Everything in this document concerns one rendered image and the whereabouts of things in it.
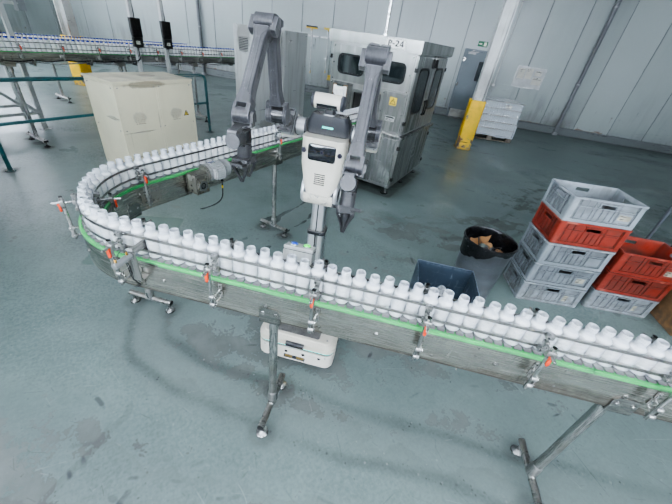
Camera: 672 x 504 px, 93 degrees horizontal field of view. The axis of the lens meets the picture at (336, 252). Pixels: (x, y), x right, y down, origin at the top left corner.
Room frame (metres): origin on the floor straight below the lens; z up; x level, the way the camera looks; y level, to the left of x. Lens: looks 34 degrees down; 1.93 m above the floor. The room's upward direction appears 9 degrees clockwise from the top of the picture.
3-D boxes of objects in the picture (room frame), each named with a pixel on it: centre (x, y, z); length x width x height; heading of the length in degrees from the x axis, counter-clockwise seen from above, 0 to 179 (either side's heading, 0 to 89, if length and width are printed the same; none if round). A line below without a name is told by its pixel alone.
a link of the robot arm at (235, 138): (1.20, 0.42, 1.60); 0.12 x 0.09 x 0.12; 173
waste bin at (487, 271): (2.48, -1.32, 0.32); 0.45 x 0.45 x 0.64
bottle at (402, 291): (0.99, -0.29, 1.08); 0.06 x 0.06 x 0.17
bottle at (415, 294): (0.99, -0.35, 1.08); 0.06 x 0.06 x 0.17
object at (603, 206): (2.72, -2.14, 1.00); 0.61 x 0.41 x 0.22; 90
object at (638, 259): (2.73, -2.85, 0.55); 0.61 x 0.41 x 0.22; 85
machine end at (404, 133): (5.53, -0.41, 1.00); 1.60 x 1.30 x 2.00; 154
